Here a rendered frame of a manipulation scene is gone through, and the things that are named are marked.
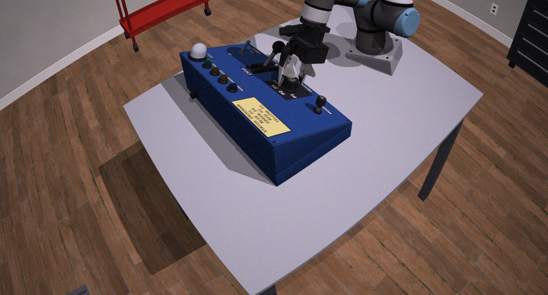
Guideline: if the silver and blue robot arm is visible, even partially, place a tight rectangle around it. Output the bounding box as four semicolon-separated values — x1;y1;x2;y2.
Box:
279;0;420;56

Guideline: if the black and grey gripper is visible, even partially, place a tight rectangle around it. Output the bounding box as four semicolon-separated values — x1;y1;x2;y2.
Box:
278;16;330;87

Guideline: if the blue control console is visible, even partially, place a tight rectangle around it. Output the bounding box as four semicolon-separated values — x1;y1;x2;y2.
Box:
179;40;352;186

